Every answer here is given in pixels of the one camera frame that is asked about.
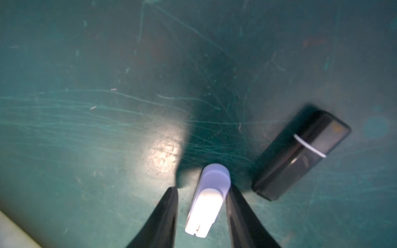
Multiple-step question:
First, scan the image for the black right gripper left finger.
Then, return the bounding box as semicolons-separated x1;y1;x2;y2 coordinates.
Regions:
127;187;178;248

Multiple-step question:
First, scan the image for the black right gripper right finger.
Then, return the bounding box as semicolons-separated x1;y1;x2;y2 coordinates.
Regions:
226;185;281;248

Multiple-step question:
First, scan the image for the lavender white usb drive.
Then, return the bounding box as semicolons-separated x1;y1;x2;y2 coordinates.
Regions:
185;163;231;238

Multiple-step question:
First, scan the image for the white storage box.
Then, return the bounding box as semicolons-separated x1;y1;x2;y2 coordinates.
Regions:
0;212;41;248

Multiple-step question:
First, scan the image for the black usb drive white stripe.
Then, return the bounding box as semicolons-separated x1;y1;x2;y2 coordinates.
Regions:
251;104;352;201

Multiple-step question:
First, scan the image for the green table mat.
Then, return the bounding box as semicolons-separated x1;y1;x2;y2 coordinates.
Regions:
1;1;397;248

